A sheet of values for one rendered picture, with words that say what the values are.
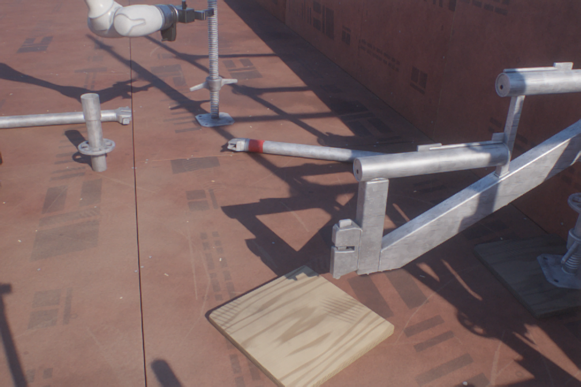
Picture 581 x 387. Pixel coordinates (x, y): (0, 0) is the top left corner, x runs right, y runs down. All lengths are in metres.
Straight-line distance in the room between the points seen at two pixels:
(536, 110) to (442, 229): 0.71
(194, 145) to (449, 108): 1.02
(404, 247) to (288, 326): 0.31
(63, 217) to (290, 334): 0.83
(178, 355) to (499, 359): 0.70
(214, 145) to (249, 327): 1.05
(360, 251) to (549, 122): 0.84
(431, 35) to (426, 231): 1.29
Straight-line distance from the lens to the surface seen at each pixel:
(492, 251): 1.59
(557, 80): 1.20
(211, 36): 2.25
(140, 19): 1.90
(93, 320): 1.31
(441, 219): 1.19
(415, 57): 2.45
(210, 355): 1.18
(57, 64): 3.39
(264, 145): 2.01
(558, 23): 1.74
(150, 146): 2.13
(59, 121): 2.40
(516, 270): 1.53
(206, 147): 2.10
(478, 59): 2.04
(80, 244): 1.57
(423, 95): 2.38
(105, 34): 2.05
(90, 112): 1.88
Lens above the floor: 0.84
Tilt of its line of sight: 29 degrees down
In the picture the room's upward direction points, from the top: 4 degrees clockwise
